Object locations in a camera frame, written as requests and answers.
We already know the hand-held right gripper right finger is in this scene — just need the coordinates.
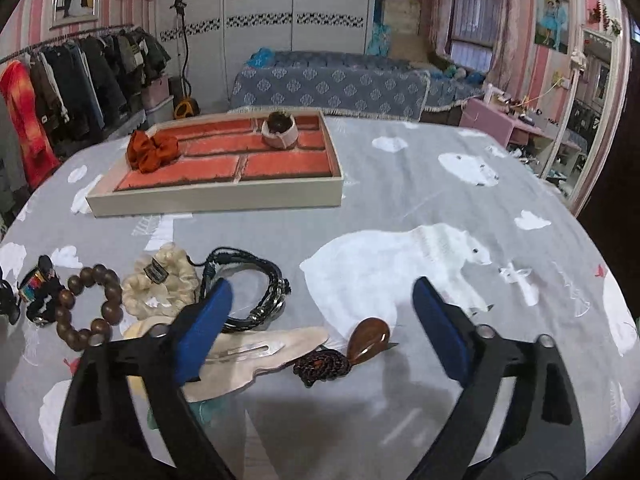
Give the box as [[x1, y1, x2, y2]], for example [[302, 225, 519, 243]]
[[407, 276, 586, 480]]

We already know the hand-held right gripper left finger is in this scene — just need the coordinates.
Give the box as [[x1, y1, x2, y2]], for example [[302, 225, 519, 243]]
[[55, 278, 236, 480]]

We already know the cream scrunchie with black tag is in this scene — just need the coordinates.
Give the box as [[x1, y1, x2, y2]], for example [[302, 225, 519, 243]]
[[121, 242, 201, 318]]

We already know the large cream snap hair clip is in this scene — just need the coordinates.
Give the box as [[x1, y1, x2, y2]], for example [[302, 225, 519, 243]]
[[122, 317, 331, 403]]

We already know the black leather cord bracelet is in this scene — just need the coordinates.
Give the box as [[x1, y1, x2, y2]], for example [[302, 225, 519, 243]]
[[200, 246, 292, 333]]

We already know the brown wooden bead bracelet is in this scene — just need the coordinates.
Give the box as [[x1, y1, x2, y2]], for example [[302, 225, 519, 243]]
[[54, 265, 124, 346]]

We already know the black multicoloured hair tie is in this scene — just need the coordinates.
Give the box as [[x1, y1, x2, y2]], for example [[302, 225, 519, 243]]
[[17, 255, 66, 328]]

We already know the white jewelry tray red lining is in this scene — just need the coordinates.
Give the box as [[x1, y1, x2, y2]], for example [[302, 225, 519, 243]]
[[85, 110, 346, 218]]

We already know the brown teardrop hair clip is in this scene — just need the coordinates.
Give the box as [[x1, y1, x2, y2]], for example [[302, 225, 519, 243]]
[[348, 317, 401, 365]]

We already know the teal hair accessory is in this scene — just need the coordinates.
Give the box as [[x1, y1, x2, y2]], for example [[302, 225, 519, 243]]
[[147, 396, 207, 430]]

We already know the grey polar bear printed blanket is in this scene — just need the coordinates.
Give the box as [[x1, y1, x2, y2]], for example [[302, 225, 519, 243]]
[[0, 115, 640, 480]]

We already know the orange bow scrunchie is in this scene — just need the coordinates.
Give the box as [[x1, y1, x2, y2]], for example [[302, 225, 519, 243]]
[[126, 129, 181, 174]]

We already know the small black hair accessory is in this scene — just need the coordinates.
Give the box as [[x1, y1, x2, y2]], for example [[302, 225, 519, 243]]
[[0, 280, 21, 325]]

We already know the pink desk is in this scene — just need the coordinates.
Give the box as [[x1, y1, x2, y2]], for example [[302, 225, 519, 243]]
[[459, 97, 581, 161]]

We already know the yellow garment steamer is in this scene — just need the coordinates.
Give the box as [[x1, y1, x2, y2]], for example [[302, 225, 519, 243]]
[[169, 0, 202, 118]]

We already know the pink storage box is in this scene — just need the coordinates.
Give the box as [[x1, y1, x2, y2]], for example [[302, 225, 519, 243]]
[[142, 76, 176, 121]]

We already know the sofa with blue patterned cover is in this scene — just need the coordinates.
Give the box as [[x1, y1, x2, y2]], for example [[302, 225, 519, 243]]
[[227, 50, 486, 122]]

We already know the row of dark hanging clothes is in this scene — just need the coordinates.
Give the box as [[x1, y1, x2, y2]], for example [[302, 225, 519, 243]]
[[0, 27, 173, 231]]

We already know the white framed standing mirror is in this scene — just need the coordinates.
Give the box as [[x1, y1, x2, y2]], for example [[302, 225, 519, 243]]
[[542, 25, 631, 211]]

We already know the red orange fleece coat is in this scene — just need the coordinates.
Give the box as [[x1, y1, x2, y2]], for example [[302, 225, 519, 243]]
[[0, 60, 61, 188]]

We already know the teal hanging cloth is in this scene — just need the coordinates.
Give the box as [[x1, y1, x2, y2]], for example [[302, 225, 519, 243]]
[[367, 0, 393, 56]]

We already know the pink floral curtain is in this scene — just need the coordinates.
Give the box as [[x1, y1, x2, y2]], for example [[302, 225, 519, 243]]
[[492, 0, 538, 96], [432, 0, 456, 56]]

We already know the window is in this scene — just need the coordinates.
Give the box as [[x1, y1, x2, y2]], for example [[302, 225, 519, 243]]
[[450, 0, 506, 68]]

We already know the metal clothes rack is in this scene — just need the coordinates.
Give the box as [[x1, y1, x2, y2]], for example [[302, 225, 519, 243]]
[[0, 24, 136, 67]]

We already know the red flower decoration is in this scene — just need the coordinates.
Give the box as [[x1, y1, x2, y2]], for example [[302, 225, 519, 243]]
[[587, 2, 623, 36]]

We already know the dark brown beaded cord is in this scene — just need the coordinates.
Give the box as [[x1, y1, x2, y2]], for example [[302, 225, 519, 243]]
[[292, 350, 351, 388]]

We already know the white cuff bracelet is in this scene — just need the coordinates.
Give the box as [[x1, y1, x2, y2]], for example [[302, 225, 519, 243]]
[[261, 120, 300, 151]]

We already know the wall poster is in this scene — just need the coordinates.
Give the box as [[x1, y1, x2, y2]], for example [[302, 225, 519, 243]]
[[534, 0, 571, 55]]

